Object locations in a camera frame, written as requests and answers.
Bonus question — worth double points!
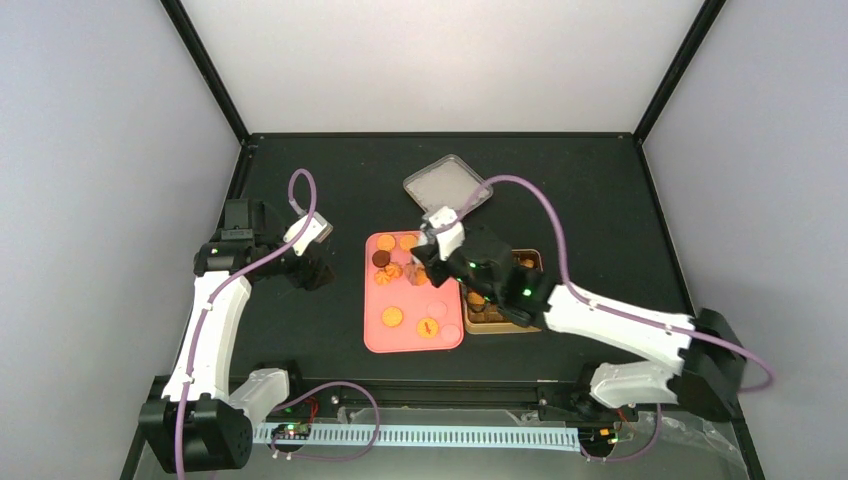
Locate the gold cookie tin box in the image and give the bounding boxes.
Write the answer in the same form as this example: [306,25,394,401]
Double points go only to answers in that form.
[460,249,543,335]

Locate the pink plastic tray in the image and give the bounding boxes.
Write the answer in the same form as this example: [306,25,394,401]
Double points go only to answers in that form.
[363,231,464,354]

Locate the metal tongs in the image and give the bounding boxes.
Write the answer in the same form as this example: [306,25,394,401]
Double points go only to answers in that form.
[405,261,430,286]

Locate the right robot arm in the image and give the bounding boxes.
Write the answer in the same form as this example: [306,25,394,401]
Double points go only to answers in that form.
[411,227,746,422]

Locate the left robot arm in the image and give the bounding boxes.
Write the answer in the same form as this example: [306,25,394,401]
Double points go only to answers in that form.
[139,199,333,476]

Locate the pale pink cookie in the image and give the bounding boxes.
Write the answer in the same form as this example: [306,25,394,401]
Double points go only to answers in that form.
[427,301,448,319]
[440,325,463,345]

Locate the orange round cookie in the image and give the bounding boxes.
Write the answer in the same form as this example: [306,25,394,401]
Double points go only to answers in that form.
[398,234,418,252]
[376,234,397,252]

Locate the orange swirl cookie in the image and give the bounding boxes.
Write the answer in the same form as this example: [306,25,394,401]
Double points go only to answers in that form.
[374,269,393,286]
[383,262,404,279]

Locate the yellow cookie red mark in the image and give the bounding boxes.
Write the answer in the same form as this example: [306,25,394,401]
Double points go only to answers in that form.
[416,317,440,339]

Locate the dark chocolate cookie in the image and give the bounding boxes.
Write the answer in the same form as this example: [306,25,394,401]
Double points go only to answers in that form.
[371,249,392,269]

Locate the clear plastic lid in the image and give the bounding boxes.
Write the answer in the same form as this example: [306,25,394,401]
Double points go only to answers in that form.
[402,154,493,214]

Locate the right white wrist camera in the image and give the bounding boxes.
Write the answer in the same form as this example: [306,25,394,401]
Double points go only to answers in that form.
[421,206,465,261]

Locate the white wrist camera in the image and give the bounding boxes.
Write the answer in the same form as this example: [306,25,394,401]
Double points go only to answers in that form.
[283,212,333,256]
[421,206,465,261]

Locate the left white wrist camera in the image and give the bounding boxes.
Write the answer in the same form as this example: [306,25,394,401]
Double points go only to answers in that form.
[283,212,333,256]

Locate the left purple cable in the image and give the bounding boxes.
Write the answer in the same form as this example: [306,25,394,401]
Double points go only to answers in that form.
[173,168,381,480]

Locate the purple cable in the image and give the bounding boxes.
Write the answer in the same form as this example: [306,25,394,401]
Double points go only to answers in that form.
[173,168,381,480]
[437,174,776,464]

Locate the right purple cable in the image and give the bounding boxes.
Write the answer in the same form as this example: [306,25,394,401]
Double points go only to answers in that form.
[437,174,776,464]

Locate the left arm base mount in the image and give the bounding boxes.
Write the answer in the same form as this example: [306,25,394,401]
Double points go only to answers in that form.
[265,381,343,422]

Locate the white slotted cable duct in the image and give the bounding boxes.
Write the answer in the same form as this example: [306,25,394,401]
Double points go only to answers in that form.
[253,423,581,452]

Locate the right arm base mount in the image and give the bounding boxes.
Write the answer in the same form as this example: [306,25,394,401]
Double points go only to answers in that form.
[535,382,638,427]

